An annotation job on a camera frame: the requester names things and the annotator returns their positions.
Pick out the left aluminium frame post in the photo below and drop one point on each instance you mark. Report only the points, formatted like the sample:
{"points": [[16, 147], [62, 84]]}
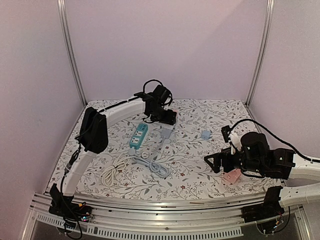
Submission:
{"points": [[62, 11]]}

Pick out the small blue charger plug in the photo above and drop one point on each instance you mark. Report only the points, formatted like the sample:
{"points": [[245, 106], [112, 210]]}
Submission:
{"points": [[205, 134]]}

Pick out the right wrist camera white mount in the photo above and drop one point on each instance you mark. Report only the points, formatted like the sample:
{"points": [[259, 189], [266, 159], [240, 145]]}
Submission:
{"points": [[232, 138]]}

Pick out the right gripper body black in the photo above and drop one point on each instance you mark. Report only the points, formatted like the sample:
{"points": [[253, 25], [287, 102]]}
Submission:
{"points": [[224, 158]]}

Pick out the right aluminium frame post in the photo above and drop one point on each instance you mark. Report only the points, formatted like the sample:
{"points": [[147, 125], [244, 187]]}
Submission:
{"points": [[270, 4]]}

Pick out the front aluminium rail base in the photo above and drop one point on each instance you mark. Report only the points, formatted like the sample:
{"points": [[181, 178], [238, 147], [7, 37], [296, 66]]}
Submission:
{"points": [[204, 219]]}

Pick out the light blue power strip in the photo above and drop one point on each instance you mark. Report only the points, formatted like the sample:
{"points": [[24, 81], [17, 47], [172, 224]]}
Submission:
{"points": [[166, 132]]}

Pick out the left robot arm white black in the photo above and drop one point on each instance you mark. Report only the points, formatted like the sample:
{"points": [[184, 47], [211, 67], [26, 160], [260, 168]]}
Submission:
{"points": [[93, 140]]}

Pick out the floral patterned table mat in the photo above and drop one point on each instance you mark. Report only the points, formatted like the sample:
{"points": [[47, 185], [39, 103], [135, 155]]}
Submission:
{"points": [[182, 154]]}

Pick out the aluminium frame post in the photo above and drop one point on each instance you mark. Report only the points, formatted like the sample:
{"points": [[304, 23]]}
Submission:
{"points": [[62, 11], [270, 4]]}

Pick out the pink cube socket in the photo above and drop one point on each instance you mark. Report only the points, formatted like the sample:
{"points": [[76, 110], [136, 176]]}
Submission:
{"points": [[232, 176]]}

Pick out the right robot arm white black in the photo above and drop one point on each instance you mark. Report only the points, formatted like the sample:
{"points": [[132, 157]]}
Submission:
{"points": [[251, 153]]}

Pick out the teal power strip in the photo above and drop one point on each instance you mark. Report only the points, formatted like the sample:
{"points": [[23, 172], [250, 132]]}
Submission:
{"points": [[139, 136]]}

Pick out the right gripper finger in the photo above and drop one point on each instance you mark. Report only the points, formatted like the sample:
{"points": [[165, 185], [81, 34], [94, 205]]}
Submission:
{"points": [[214, 158], [215, 165]]}

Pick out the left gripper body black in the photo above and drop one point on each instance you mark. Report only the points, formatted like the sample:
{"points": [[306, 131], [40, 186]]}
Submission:
{"points": [[159, 115]]}

